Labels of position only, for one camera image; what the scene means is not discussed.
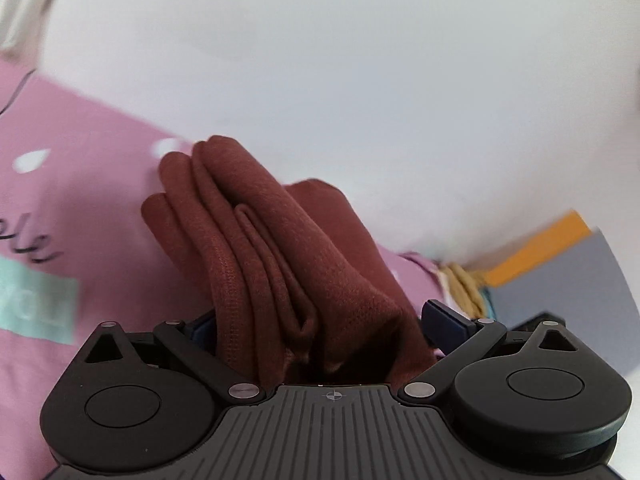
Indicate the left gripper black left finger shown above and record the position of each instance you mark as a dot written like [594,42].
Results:
[141,400]

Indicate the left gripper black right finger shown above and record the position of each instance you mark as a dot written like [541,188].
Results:
[535,400]

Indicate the dark red knit sweater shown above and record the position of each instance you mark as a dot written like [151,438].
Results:
[301,293]

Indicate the grey and orange box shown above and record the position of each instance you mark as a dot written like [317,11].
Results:
[570,271]

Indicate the yellow folded cloth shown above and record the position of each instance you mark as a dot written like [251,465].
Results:
[467,289]

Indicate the pink floral bed sheet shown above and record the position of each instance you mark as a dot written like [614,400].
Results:
[74,248]

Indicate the cream floral satin curtain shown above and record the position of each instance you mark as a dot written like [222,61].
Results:
[22,26]

